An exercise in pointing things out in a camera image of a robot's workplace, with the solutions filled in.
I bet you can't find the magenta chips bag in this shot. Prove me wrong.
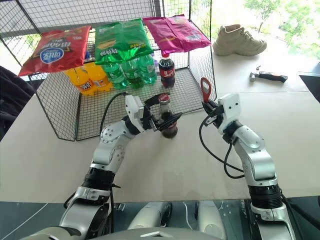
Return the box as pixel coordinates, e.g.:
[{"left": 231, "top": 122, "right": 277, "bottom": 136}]
[{"left": 142, "top": 14, "right": 212, "bottom": 55}]

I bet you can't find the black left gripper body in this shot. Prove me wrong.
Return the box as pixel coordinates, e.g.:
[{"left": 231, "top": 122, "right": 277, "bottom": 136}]
[{"left": 139, "top": 106, "right": 160, "bottom": 132}]

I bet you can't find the plastic cola bottle red label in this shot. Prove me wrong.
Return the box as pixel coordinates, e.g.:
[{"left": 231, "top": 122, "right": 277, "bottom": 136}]
[{"left": 158, "top": 50, "right": 177, "bottom": 89}]

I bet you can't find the hammer with black handle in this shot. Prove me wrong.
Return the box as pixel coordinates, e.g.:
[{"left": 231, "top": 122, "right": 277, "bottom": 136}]
[{"left": 248, "top": 70, "right": 289, "bottom": 84}]

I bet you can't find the green soda plastic bottle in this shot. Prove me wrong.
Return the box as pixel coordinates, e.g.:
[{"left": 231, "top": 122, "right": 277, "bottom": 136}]
[
  {"left": 138, "top": 54, "right": 159, "bottom": 86},
  {"left": 122, "top": 59, "right": 145, "bottom": 90},
  {"left": 103, "top": 62, "right": 129, "bottom": 91}
]

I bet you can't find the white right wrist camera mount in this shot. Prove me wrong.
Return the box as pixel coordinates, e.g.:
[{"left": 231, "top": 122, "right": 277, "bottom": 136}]
[{"left": 216, "top": 93, "right": 241, "bottom": 134}]

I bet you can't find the black chair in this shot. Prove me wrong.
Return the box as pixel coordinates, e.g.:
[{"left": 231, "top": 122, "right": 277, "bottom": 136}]
[{"left": 0, "top": 65, "right": 36, "bottom": 142}]

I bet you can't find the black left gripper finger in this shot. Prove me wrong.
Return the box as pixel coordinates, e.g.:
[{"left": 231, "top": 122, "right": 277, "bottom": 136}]
[
  {"left": 143, "top": 93, "right": 164, "bottom": 111},
  {"left": 152, "top": 112, "right": 184, "bottom": 132}
]

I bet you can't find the red chips bag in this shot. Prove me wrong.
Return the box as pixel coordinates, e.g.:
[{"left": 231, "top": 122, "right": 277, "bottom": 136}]
[{"left": 17, "top": 25, "right": 92, "bottom": 77}]

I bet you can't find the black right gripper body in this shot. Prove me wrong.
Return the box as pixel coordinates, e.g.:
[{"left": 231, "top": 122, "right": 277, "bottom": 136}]
[{"left": 204, "top": 105, "right": 225, "bottom": 126}]

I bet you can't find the silver left robot leg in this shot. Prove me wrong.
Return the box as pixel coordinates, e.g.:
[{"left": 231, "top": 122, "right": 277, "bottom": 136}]
[{"left": 126, "top": 201, "right": 174, "bottom": 231}]

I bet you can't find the black wire grid rack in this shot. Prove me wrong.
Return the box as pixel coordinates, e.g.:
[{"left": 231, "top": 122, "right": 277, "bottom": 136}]
[{"left": 0, "top": 0, "right": 219, "bottom": 142}]

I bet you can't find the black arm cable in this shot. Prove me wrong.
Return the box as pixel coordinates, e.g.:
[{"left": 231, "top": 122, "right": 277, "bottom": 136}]
[
  {"left": 198, "top": 115, "right": 247, "bottom": 179},
  {"left": 99, "top": 91, "right": 129, "bottom": 135}
]

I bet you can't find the red metal bottle cap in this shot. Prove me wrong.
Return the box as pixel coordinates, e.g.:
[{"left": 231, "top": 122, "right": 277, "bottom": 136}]
[{"left": 159, "top": 92, "right": 172, "bottom": 104}]

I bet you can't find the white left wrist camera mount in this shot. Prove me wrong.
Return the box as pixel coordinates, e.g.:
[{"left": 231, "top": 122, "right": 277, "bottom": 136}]
[{"left": 124, "top": 94, "right": 146, "bottom": 131}]

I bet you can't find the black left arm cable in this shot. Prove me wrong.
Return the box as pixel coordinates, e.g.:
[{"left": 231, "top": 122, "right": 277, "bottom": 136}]
[{"left": 99, "top": 91, "right": 129, "bottom": 135}]

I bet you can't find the thin white cable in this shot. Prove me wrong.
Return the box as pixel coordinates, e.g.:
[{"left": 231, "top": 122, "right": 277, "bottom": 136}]
[{"left": 182, "top": 201, "right": 195, "bottom": 230}]

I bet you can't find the grey robot torso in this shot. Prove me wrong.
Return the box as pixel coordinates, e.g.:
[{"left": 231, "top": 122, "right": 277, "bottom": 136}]
[{"left": 19, "top": 225, "right": 226, "bottom": 240}]

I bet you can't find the silver right robot leg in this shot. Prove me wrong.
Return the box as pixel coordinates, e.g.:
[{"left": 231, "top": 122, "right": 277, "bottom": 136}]
[{"left": 196, "top": 199, "right": 228, "bottom": 240}]

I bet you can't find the silver robot leg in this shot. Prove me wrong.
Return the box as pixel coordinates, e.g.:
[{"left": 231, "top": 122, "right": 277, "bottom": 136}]
[
  {"left": 196, "top": 199, "right": 228, "bottom": 240},
  {"left": 126, "top": 201, "right": 174, "bottom": 231}
]

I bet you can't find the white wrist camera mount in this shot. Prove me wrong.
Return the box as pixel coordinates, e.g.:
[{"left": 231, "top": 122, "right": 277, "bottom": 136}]
[
  {"left": 216, "top": 93, "right": 241, "bottom": 134},
  {"left": 124, "top": 94, "right": 146, "bottom": 131}
]

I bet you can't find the red bottle opener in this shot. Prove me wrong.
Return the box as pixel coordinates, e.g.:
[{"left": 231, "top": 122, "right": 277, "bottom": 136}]
[{"left": 200, "top": 77, "right": 213, "bottom": 104}]

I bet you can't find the glass cola bottle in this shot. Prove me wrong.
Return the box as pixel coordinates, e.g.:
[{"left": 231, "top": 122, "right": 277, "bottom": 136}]
[{"left": 157, "top": 92, "right": 179, "bottom": 139}]

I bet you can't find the black mat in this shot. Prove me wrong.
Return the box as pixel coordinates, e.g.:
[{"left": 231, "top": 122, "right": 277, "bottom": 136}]
[{"left": 298, "top": 71, "right": 320, "bottom": 104}]

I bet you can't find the beige sneaker shoe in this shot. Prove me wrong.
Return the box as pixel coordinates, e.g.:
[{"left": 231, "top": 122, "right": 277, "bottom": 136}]
[{"left": 212, "top": 23, "right": 268, "bottom": 57}]

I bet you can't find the orange soda plastic bottle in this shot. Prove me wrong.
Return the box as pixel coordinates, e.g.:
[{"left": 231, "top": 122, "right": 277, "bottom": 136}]
[
  {"left": 63, "top": 65, "right": 97, "bottom": 97},
  {"left": 86, "top": 62, "right": 114, "bottom": 93}
]

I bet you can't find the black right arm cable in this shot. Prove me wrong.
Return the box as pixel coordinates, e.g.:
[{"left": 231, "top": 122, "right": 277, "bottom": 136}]
[{"left": 198, "top": 115, "right": 247, "bottom": 179}]

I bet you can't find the green chips bag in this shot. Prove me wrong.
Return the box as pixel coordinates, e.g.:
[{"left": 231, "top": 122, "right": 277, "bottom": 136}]
[{"left": 94, "top": 17, "right": 155, "bottom": 66}]

